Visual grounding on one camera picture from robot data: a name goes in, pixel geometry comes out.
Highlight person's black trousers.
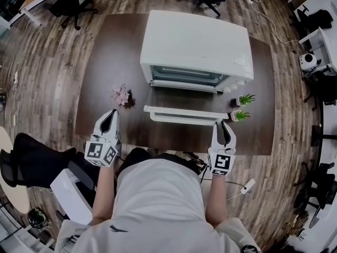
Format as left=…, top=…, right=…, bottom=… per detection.
left=117, top=147, right=201, bottom=178

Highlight white toaster oven door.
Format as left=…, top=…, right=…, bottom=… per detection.
left=143, top=87, right=229, bottom=127

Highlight white power strip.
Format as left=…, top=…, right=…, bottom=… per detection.
left=240, top=178, right=256, bottom=195

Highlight person's left forearm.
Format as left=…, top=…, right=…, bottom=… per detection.
left=91, top=164, right=117, bottom=226

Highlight white box cabinet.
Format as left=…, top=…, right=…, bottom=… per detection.
left=49, top=168, right=93, bottom=226

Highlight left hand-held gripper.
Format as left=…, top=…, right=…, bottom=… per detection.
left=84, top=109, right=123, bottom=169

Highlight white round device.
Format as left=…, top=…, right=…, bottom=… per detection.
left=298, top=52, right=319, bottom=71

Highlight long white cable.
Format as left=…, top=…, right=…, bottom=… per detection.
left=241, top=0, right=301, bottom=54

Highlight round beige table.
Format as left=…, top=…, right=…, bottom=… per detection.
left=0, top=126, right=30, bottom=215

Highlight black helmet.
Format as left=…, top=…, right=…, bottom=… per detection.
left=27, top=207, right=50, bottom=229

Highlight person's white shirt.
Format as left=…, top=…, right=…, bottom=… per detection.
left=54, top=158, right=262, bottom=253

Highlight person's right forearm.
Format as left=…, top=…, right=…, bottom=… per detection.
left=204, top=173, right=229, bottom=228

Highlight pink artificial flower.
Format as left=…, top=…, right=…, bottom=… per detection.
left=110, top=83, right=131, bottom=106

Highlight small potted green plant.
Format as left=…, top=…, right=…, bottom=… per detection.
left=235, top=93, right=256, bottom=107
left=231, top=110, right=251, bottom=122

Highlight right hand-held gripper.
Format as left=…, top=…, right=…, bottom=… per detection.
left=207, top=120, right=237, bottom=177

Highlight black mesh office chair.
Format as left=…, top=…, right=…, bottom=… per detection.
left=0, top=132, right=98, bottom=191

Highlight white toaster oven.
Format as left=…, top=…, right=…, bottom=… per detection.
left=139, top=9, right=255, bottom=94

